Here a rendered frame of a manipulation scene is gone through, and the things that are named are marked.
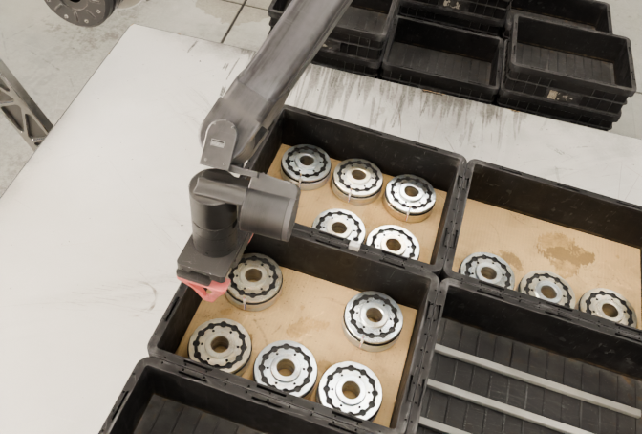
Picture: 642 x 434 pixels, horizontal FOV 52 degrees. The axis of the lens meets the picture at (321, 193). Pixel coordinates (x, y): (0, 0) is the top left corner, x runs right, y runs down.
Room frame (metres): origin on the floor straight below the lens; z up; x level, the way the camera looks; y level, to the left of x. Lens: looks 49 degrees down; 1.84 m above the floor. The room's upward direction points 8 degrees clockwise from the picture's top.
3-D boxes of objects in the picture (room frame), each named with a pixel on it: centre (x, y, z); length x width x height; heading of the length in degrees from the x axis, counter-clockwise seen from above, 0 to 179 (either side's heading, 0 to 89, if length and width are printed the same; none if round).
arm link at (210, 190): (0.49, 0.12, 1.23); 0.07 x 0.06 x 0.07; 83
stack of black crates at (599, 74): (1.85, -0.75, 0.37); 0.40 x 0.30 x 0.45; 83
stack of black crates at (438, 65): (1.90, -0.35, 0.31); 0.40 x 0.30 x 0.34; 83
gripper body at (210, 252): (0.49, 0.12, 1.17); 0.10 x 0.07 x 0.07; 169
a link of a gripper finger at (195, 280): (0.47, 0.13, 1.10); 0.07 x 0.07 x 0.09; 79
